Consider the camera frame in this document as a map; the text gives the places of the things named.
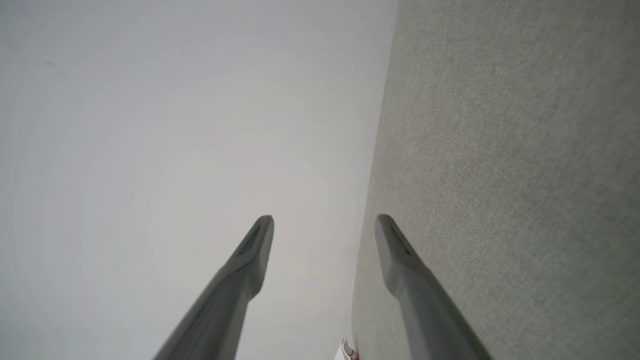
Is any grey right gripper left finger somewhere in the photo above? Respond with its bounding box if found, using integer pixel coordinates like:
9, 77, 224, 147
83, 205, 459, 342
152, 215, 275, 360

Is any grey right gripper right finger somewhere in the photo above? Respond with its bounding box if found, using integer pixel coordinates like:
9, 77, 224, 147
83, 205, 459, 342
375, 213, 493, 360

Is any red shirt with white trim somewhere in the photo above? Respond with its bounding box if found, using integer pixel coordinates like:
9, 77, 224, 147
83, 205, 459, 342
334, 336, 360, 360

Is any grey fabric sofa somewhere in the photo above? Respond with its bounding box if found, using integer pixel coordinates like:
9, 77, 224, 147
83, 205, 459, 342
351, 0, 640, 360

